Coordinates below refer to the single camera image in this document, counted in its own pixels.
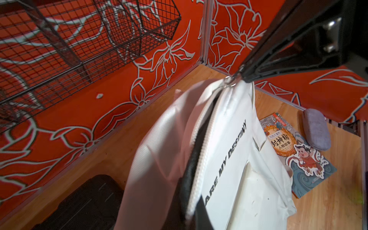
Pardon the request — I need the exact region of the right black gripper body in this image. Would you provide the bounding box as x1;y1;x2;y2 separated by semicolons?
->
240;1;368;83

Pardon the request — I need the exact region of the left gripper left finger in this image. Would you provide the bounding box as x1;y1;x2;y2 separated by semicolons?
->
162;178;187;230

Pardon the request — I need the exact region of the white backpack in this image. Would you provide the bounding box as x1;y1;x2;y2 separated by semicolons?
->
115;80;296;230

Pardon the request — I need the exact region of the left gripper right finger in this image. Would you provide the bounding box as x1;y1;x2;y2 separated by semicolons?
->
192;197;214;230

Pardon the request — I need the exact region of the black wire wall basket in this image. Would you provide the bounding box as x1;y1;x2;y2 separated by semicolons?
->
1;1;182;132

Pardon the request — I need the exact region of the blue mythology picture book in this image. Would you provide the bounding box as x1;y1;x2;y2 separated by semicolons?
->
260;113;337;198

